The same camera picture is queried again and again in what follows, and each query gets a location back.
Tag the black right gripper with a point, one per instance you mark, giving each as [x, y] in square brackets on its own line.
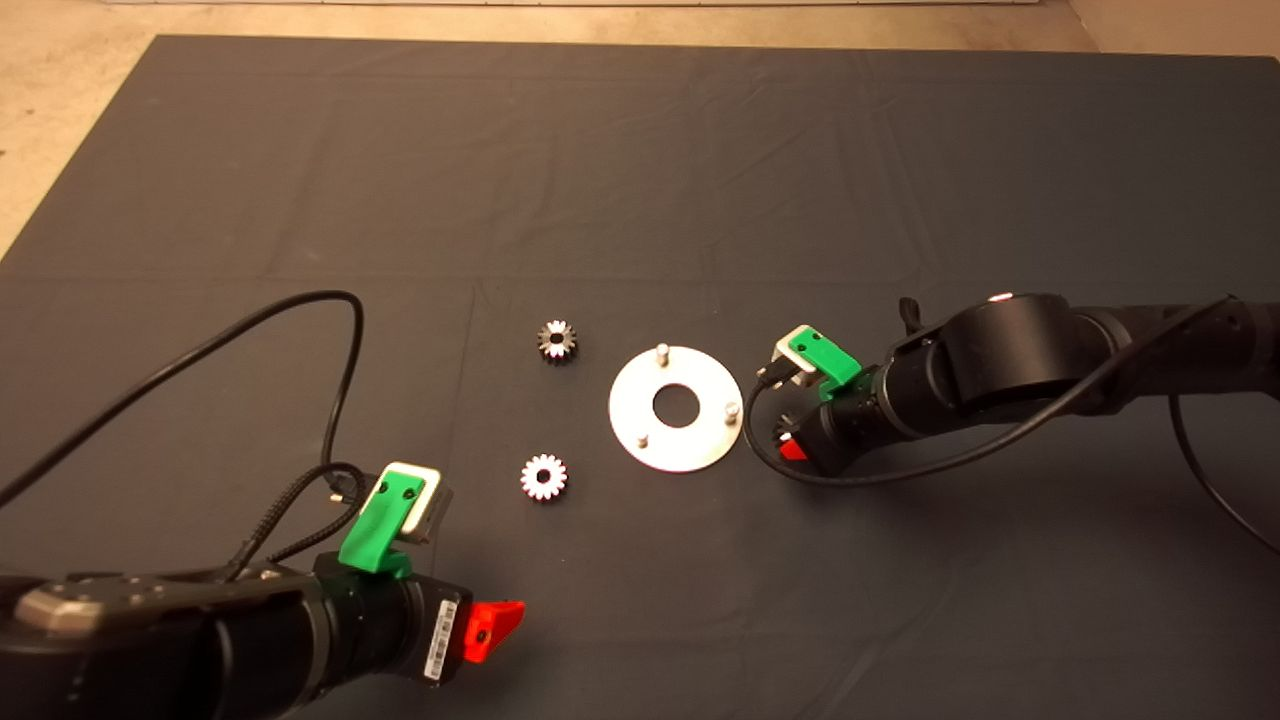
[855, 425]

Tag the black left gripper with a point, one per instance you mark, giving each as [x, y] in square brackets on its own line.
[395, 630]

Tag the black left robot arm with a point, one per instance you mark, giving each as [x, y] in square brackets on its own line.
[150, 660]

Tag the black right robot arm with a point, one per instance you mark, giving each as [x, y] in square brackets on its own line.
[1020, 350]

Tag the round metal carrier plate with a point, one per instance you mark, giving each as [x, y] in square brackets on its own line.
[640, 400]

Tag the dark grey table cloth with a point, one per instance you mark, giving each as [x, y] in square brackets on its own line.
[700, 200]

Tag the green right camera mount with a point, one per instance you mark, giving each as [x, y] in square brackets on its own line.
[830, 358]

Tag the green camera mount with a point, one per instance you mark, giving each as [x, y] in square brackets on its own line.
[830, 358]
[375, 535]

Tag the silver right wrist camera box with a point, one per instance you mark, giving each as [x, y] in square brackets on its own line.
[785, 350]

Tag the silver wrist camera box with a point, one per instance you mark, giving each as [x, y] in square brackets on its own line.
[437, 515]
[785, 350]

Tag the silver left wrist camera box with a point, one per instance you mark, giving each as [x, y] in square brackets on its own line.
[437, 515]

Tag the green left camera mount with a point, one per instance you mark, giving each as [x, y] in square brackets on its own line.
[375, 535]

